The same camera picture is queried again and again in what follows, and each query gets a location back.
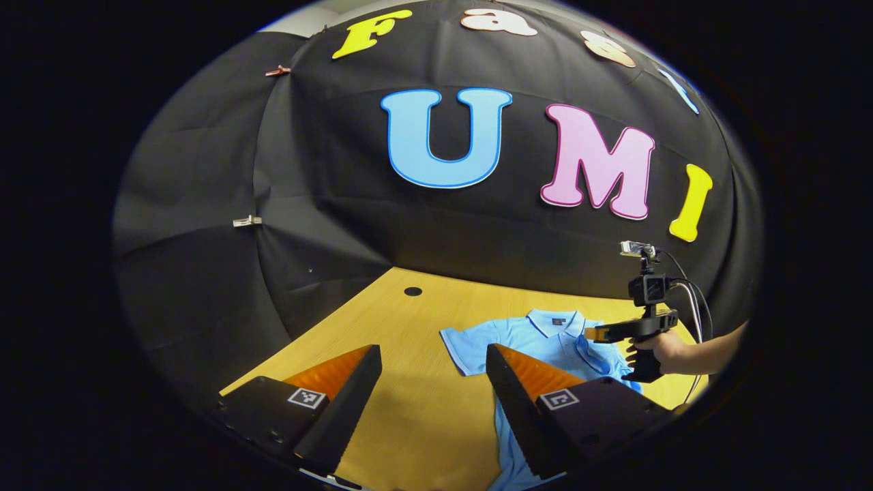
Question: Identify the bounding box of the black cable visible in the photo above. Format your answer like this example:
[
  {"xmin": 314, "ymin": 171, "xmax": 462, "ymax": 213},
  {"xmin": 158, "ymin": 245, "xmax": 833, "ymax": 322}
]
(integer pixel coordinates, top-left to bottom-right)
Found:
[{"xmin": 656, "ymin": 250, "xmax": 715, "ymax": 404}]

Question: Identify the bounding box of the light blue T-shirt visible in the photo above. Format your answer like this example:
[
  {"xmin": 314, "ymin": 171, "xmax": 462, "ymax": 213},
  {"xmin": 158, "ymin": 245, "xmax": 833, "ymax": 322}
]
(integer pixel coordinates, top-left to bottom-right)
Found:
[{"xmin": 440, "ymin": 309, "xmax": 645, "ymax": 491}]

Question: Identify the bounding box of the white cable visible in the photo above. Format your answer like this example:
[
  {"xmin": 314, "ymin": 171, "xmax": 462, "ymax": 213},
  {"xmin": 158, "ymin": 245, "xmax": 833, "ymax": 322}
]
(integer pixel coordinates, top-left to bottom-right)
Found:
[{"xmin": 670, "ymin": 282, "xmax": 703, "ymax": 344}]

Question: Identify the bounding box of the black backdrop cloth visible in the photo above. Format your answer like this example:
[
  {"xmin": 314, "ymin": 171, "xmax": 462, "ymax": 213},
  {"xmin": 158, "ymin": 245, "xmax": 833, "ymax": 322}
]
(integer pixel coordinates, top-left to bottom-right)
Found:
[{"xmin": 113, "ymin": 0, "xmax": 765, "ymax": 410}]

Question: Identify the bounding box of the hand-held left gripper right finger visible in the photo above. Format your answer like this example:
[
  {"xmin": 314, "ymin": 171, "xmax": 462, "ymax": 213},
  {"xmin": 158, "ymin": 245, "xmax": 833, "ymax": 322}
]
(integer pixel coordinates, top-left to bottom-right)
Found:
[{"xmin": 486, "ymin": 343, "xmax": 674, "ymax": 479}]

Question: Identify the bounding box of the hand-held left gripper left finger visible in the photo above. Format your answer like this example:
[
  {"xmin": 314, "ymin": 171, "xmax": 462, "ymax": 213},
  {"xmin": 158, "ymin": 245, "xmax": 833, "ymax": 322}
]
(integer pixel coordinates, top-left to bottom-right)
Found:
[{"xmin": 215, "ymin": 344, "xmax": 383, "ymax": 477}]

